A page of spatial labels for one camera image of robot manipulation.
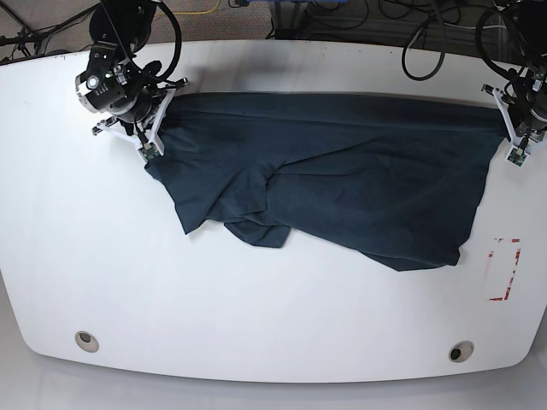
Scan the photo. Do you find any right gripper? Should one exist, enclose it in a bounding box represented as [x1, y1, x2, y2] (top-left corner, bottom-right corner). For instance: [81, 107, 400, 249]
[91, 76, 188, 149]

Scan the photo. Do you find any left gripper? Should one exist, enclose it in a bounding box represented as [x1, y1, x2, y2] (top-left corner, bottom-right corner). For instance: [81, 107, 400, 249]
[482, 84, 546, 157]

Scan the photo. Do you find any dark navy T-shirt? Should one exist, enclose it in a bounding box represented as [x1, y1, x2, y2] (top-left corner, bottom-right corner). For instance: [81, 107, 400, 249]
[146, 93, 506, 272]

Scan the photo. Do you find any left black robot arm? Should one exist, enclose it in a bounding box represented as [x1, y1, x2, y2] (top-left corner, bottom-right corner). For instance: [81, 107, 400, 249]
[474, 1, 546, 167]

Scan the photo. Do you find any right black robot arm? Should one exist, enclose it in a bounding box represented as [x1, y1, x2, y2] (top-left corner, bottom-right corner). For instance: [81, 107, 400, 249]
[75, 1, 188, 161]

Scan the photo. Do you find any red tape rectangle marking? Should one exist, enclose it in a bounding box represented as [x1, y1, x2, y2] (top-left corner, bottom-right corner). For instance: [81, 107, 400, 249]
[483, 238, 523, 302]

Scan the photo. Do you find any black tripod stand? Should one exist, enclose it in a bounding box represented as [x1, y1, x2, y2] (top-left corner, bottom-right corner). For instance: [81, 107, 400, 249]
[1, 1, 99, 64]

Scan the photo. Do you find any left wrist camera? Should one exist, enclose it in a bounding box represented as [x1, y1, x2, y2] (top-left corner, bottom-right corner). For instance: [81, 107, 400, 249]
[506, 147, 529, 168]

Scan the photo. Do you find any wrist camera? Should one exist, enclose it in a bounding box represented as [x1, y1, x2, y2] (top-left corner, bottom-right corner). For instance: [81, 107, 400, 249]
[506, 147, 529, 168]
[137, 143, 162, 163]

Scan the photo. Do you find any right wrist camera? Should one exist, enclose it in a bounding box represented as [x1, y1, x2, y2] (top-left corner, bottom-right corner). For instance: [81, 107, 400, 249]
[137, 143, 162, 163]

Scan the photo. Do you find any yellow cable on floor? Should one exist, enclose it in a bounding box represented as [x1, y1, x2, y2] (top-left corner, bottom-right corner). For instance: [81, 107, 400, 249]
[170, 0, 223, 18]

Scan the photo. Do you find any left table cable grommet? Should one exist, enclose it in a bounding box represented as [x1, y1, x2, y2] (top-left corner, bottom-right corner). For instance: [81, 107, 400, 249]
[74, 331, 99, 354]

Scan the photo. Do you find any table cable grommet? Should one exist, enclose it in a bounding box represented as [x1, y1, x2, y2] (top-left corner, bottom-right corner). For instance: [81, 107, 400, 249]
[448, 341, 474, 363]
[74, 331, 99, 354]

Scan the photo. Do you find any right table cable grommet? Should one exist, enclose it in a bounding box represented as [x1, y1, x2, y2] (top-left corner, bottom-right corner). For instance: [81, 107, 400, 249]
[448, 341, 474, 363]

